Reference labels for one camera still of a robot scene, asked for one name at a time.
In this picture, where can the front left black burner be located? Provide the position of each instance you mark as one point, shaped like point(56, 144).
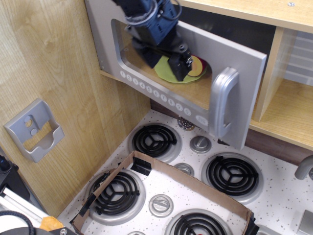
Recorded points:
point(120, 196)

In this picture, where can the grey toy microwave door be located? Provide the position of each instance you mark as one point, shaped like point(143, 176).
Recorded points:
point(207, 79)

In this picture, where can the grey faucet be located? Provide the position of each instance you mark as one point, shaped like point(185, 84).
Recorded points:
point(305, 168)

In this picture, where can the black burner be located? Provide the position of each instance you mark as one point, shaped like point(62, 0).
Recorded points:
point(120, 196)
point(198, 224)
point(154, 140)
point(232, 176)

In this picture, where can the green plate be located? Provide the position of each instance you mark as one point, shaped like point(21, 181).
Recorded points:
point(164, 72)

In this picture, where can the hanging metal strainer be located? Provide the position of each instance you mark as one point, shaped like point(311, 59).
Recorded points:
point(185, 124)

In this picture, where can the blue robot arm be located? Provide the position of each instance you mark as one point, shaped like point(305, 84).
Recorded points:
point(144, 12)

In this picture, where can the black equipment at left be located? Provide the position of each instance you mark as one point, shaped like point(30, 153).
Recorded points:
point(10, 178)

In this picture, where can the back right black burner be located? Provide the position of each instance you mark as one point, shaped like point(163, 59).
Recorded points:
point(232, 176)

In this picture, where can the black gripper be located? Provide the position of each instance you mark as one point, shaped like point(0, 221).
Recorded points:
point(153, 41)

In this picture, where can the red toy fruit half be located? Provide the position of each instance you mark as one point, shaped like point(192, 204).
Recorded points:
point(197, 67)

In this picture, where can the front right black burner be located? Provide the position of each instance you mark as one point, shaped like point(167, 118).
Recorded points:
point(198, 224)

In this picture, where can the brown cardboard barrier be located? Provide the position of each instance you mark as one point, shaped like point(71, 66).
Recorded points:
point(188, 194)

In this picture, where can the back grey stove knob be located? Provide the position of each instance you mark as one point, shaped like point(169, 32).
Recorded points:
point(200, 144)

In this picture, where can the middle grey stove knob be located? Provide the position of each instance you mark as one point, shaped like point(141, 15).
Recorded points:
point(186, 168)

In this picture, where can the grey wall phone holder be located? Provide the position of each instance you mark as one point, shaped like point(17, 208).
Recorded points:
point(26, 124)

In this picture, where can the front grey stove knob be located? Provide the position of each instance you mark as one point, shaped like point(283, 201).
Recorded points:
point(161, 205)

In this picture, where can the back left black burner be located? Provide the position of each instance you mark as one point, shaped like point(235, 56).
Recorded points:
point(154, 140)

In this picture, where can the grey stove knob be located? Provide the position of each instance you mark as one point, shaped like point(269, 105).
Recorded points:
point(200, 144)
point(161, 205)
point(186, 168)

